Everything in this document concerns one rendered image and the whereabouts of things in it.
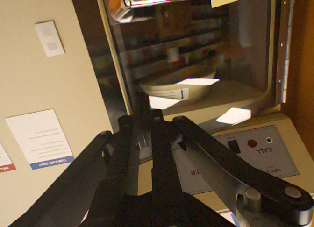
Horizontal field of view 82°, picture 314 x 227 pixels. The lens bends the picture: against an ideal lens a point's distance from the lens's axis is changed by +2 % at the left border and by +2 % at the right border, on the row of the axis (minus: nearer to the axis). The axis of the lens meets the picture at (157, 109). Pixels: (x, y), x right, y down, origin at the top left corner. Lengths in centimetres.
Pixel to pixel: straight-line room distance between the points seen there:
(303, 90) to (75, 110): 77
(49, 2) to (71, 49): 16
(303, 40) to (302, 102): 12
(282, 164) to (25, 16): 87
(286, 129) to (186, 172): 20
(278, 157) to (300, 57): 20
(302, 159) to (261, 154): 6
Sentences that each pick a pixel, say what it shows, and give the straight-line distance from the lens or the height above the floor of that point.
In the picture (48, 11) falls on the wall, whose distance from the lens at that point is 83.
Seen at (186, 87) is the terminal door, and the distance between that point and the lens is 25.
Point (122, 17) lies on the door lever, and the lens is 21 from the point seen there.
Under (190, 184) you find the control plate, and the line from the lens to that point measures 33.
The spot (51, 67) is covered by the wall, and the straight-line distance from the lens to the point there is 84.
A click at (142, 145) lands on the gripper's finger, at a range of 17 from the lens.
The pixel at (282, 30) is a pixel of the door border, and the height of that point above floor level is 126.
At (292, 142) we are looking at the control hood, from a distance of 39.
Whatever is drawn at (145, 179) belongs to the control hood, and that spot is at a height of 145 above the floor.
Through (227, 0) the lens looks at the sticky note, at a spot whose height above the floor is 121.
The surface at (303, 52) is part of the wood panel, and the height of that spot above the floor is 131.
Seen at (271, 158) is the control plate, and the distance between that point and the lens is 37.
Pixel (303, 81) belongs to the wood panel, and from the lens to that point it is 45.
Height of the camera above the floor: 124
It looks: 21 degrees up
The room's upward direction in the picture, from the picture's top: 169 degrees clockwise
